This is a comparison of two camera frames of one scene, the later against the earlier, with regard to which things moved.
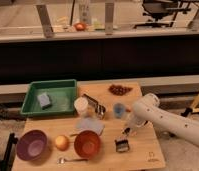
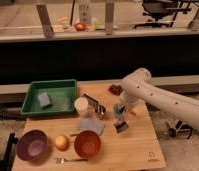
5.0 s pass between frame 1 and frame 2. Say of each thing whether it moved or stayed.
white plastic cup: stayed
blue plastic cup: stayed
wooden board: stayed
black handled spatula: moved
